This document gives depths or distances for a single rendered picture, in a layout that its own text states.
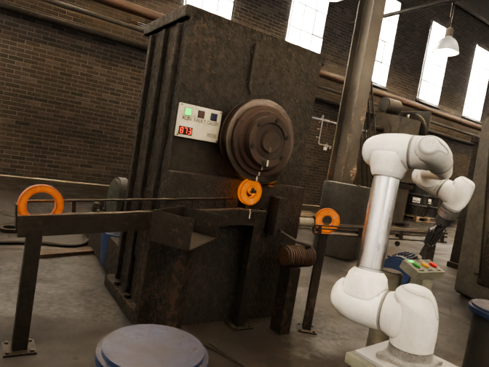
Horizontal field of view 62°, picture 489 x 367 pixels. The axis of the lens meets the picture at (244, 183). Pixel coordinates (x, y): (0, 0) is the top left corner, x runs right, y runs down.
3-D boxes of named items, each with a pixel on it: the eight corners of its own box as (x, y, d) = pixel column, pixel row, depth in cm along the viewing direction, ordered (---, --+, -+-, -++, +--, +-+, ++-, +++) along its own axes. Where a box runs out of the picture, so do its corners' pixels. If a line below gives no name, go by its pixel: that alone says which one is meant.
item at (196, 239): (129, 368, 183) (153, 209, 178) (161, 346, 207) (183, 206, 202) (167, 384, 175) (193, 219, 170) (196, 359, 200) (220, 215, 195)
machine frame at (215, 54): (102, 282, 281) (140, 23, 269) (234, 278, 340) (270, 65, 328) (135, 329, 220) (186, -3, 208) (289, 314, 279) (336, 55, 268)
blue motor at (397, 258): (375, 286, 389) (383, 250, 387) (394, 277, 435) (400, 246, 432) (409, 297, 371) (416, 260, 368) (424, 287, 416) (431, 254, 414)
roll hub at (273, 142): (288, 119, 237) (281, 167, 240) (248, 112, 222) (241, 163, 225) (294, 120, 233) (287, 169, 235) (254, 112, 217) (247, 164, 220)
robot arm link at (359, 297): (375, 334, 149) (321, 314, 163) (389, 329, 162) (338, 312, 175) (413, 129, 153) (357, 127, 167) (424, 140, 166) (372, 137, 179)
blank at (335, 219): (321, 237, 256) (321, 237, 253) (309, 215, 256) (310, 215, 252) (343, 225, 255) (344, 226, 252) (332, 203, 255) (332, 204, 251)
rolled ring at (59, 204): (66, 186, 184) (65, 185, 186) (20, 183, 173) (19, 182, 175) (62, 226, 185) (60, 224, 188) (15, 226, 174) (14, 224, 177)
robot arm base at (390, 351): (447, 360, 153) (450, 346, 153) (423, 379, 138) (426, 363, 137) (401, 341, 166) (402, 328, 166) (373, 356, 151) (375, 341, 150)
